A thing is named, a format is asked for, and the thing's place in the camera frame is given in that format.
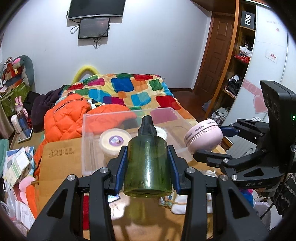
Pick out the pink round case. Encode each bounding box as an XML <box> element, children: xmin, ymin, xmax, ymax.
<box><xmin>184</xmin><ymin>119</ymin><xmax>223</xmax><ymax>154</ymax></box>

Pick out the white drawstring cloth bag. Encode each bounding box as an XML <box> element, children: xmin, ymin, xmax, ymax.
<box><xmin>171</xmin><ymin>170</ymin><xmax>223</xmax><ymax>215</ymax></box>

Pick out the green spray bottle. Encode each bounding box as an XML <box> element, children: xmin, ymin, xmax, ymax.
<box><xmin>123</xmin><ymin>115</ymin><xmax>172</xmax><ymax>198</ymax></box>

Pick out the blue knitted item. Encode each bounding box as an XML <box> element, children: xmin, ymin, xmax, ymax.
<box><xmin>239</xmin><ymin>189</ymin><xmax>254</xmax><ymax>207</ymax></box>

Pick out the cream round tape roll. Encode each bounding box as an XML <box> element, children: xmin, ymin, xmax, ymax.
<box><xmin>99</xmin><ymin>128</ymin><xmax>132</xmax><ymax>163</ymax></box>

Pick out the brown wooden door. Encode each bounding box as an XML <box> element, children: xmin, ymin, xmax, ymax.
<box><xmin>194</xmin><ymin>13</ymin><xmax>234</xmax><ymax>101</ymax></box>

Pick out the paper booklets pile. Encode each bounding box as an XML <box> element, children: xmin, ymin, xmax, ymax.
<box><xmin>3</xmin><ymin>146</ymin><xmax>35</xmax><ymax>193</ymax></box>

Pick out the clear plastic storage box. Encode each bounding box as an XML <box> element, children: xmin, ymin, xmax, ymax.
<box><xmin>81</xmin><ymin>107</ymin><xmax>197</xmax><ymax>177</ymax></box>

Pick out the wooden wardrobe shelf unit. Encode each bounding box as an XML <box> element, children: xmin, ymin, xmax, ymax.
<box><xmin>205</xmin><ymin>1</ymin><xmax>256</xmax><ymax>118</ymax></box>

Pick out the black Fiio box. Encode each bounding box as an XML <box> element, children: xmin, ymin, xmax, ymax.
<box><xmin>241</xmin><ymin>11</ymin><xmax>255</xmax><ymax>30</ymax></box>

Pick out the orange puffer jacket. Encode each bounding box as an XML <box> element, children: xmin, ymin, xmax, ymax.
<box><xmin>25</xmin><ymin>93</ymin><xmax>138</xmax><ymax>218</ymax></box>

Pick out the white cylinder bottle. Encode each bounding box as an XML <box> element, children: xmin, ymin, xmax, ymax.
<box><xmin>11</xmin><ymin>114</ymin><xmax>22</xmax><ymax>133</ymax></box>

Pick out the dark purple clothing pile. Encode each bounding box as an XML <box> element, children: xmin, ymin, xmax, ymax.
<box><xmin>23</xmin><ymin>85</ymin><xmax>66</xmax><ymax>133</ymax></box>

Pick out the colourful patchwork quilt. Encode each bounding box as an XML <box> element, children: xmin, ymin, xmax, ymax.
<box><xmin>58</xmin><ymin>73</ymin><xmax>197</xmax><ymax>125</ymax></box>

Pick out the pink rabbit figurine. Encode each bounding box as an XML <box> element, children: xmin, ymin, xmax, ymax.
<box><xmin>15</xmin><ymin>95</ymin><xmax>28</xmax><ymax>120</ymax></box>

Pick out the yellow curved headboard tube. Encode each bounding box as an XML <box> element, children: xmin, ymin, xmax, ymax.
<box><xmin>72</xmin><ymin>65</ymin><xmax>99</xmax><ymax>84</ymax></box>

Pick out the grey plush cushion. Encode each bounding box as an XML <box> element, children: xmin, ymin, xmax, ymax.
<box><xmin>13</xmin><ymin>55</ymin><xmax>35</xmax><ymax>87</ymax></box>

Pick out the small black wall monitor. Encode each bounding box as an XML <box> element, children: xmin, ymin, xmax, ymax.
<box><xmin>78</xmin><ymin>18</ymin><xmax>110</xmax><ymax>40</ymax></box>

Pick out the curved black wall television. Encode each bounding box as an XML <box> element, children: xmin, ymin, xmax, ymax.
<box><xmin>68</xmin><ymin>0</ymin><xmax>125</xmax><ymax>19</ymax></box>

